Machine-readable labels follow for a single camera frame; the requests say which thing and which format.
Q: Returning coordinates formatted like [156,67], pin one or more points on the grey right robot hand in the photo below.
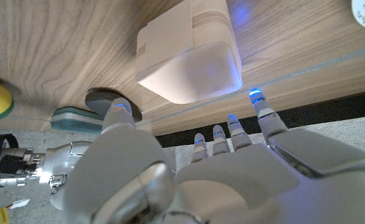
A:
[61,158]

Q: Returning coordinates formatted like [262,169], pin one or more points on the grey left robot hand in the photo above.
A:
[248,186]

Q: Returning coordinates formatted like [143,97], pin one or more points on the beige square jewelry box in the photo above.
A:
[188,62]

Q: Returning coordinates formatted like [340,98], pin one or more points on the teal rectangular case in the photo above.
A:
[73,120]

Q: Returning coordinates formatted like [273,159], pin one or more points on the dark grey glasses case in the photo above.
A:
[96,101]

